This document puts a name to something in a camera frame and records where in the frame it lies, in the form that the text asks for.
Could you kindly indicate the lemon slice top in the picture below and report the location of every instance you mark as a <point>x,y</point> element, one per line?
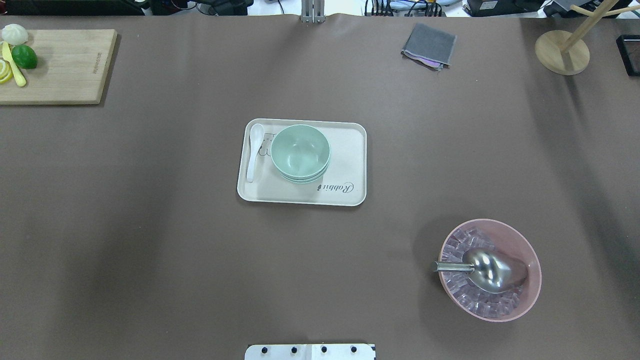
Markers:
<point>4,65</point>

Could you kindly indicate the black tray at edge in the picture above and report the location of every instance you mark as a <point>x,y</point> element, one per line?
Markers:
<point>629,48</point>

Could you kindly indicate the pink bowl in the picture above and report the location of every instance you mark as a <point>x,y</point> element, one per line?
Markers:
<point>510,242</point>

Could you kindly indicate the wooden mug tree stand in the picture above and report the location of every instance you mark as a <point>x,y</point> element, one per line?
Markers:
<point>565,53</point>

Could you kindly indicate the yellow plastic knife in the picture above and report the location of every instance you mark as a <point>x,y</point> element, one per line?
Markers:
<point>17,74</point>

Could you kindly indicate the green lime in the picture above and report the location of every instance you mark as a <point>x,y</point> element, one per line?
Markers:
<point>24,56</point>

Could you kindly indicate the bamboo cutting board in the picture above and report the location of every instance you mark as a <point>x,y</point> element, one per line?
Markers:
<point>73,66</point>

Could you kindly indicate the lemon slice bottom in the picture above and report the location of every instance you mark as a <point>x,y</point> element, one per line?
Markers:
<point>5,76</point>

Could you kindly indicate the metal ice scoop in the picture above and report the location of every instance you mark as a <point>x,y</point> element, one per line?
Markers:
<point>489,270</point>

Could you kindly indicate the white garlic toy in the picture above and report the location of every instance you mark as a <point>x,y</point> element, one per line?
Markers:
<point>14,34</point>

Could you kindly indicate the white ceramic spoon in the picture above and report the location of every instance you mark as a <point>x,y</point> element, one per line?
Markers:
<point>256,138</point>

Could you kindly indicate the cream rabbit tray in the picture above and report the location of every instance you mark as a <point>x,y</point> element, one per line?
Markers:
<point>344,184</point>

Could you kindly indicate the lemon slice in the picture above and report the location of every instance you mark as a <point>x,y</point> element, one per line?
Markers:
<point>4,65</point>
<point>5,76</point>

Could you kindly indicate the ice cubes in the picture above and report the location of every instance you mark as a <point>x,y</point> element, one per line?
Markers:
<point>471,297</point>

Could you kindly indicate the grey folded cloth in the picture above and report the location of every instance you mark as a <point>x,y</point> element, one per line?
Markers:
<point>430,46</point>

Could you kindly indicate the green bowl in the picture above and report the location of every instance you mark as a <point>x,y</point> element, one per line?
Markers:
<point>303,180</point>
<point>303,171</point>
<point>300,144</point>

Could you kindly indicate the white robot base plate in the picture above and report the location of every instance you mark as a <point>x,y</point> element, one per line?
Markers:
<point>312,351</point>

